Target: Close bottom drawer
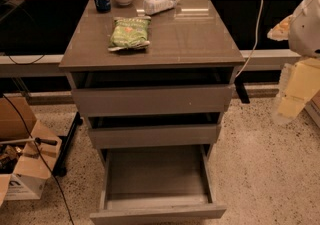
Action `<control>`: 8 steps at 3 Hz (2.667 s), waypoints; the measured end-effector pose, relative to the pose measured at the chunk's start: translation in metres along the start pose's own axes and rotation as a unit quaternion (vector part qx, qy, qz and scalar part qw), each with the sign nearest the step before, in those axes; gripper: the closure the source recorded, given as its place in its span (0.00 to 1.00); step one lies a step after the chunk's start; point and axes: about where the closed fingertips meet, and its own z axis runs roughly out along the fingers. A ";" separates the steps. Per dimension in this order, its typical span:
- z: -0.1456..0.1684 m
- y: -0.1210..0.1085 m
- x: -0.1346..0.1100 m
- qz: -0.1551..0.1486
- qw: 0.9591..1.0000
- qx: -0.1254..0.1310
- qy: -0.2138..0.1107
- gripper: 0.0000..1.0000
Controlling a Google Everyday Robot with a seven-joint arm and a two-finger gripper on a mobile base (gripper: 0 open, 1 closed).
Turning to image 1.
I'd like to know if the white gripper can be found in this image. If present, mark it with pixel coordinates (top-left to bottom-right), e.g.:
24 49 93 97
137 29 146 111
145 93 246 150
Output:
267 15 320 125

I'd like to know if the grey bottom drawer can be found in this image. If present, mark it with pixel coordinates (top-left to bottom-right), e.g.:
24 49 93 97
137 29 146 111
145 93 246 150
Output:
90 145 226 225

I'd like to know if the grey drawer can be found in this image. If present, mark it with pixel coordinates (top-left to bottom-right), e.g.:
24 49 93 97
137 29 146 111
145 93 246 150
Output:
72 69 233 117
89 113 221 149
90 145 226 225

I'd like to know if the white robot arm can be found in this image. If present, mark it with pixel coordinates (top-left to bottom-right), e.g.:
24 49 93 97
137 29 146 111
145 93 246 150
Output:
267 0 320 124

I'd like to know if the grey top drawer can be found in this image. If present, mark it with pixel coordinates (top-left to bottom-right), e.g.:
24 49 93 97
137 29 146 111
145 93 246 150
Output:
72 69 233 117

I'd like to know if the grey drawer cabinet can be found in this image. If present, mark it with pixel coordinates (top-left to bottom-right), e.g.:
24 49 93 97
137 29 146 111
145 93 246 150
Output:
58 0 246 167

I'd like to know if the grey middle drawer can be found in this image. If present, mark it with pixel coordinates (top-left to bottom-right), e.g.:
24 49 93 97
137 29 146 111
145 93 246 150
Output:
89 113 221 149

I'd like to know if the cardboard box right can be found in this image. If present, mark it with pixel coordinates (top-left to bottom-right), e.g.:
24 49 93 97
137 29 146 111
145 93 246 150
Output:
305 91 320 128

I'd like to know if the clear plastic water bottle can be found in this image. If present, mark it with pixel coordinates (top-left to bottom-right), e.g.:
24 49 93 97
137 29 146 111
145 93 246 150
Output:
143 0 182 15

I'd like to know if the green snack bag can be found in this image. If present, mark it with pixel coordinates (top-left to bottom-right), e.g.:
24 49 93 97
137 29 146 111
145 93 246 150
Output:
108 16 151 52

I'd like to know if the black stand leg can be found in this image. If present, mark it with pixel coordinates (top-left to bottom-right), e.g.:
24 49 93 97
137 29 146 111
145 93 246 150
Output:
53 113 83 177

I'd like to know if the metal rod black tip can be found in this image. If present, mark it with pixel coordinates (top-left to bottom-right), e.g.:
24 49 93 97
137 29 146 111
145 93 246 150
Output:
0 137 58 146

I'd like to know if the open cardboard box left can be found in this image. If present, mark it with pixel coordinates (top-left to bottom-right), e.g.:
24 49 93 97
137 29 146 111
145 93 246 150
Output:
0 97 62 206

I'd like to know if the white cable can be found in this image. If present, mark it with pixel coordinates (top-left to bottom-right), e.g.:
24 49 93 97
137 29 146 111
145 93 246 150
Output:
235 0 264 79

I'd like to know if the grey window rail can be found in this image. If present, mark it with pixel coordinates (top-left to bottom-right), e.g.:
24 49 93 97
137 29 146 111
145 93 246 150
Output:
0 49 300 78

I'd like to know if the black cable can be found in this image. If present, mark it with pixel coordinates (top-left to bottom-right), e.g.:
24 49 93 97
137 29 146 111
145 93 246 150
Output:
0 92 76 225

